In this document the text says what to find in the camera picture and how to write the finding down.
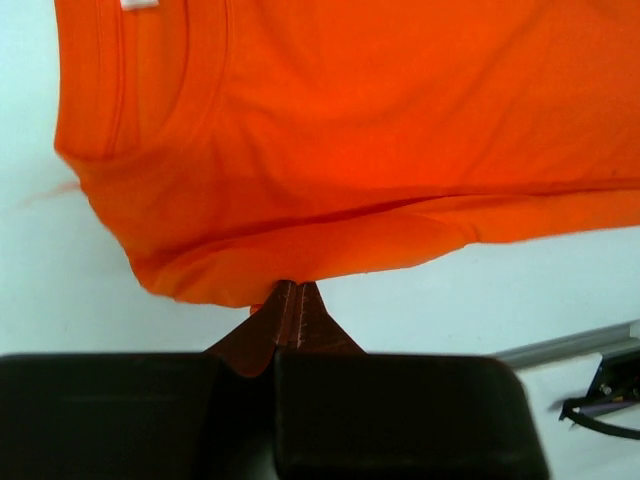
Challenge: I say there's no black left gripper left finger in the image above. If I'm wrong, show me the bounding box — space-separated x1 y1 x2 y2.
1 282 295 479

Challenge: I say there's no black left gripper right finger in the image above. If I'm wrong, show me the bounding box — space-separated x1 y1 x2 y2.
274 283 550 479

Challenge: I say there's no orange t shirt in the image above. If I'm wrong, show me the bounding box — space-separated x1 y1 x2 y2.
54 1 639 307

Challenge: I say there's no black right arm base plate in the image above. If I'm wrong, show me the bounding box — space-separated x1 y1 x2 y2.
559 351 639 441

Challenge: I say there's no aluminium table rail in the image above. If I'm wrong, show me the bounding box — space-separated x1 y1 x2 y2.
494 320 639 370

